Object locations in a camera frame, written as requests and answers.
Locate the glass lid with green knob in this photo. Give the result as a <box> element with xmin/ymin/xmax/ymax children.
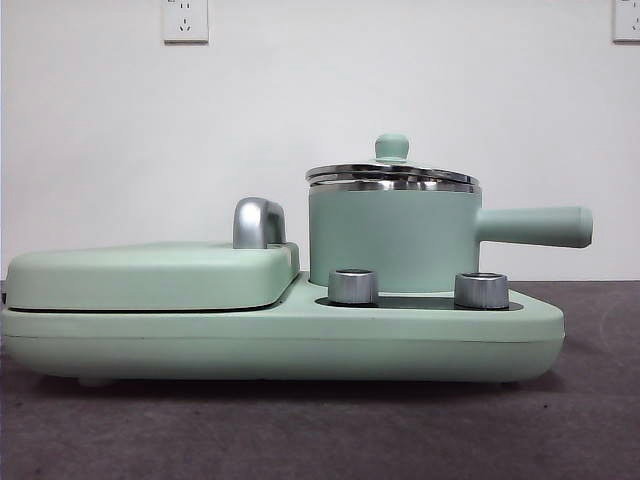
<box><xmin>305</xmin><ymin>132</ymin><xmax>484</xmax><ymax>194</ymax></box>

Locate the silver control knob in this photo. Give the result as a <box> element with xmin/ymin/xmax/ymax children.
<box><xmin>327</xmin><ymin>268</ymin><xmax>380</xmax><ymax>305</ymax></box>
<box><xmin>454</xmin><ymin>271</ymin><xmax>510</xmax><ymax>309</ymax></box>

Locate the green breakfast maker base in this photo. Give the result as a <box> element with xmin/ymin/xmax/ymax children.
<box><xmin>0</xmin><ymin>272</ymin><xmax>566</xmax><ymax>389</ymax></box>

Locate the green griddle cover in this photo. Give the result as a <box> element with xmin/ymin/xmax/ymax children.
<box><xmin>7</xmin><ymin>240</ymin><xmax>301</xmax><ymax>312</ymax></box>

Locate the green pot with handle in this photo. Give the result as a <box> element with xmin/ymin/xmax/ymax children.
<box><xmin>307</xmin><ymin>182</ymin><xmax>595</xmax><ymax>294</ymax></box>

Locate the silver cover handle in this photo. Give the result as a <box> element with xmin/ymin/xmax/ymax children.
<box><xmin>232</xmin><ymin>197</ymin><xmax>287</xmax><ymax>250</ymax></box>

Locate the white wall socket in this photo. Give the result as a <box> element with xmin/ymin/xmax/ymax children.
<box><xmin>162</xmin><ymin>0</ymin><xmax>210</xmax><ymax>44</ymax></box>
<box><xmin>612</xmin><ymin>0</ymin><xmax>640</xmax><ymax>44</ymax></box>

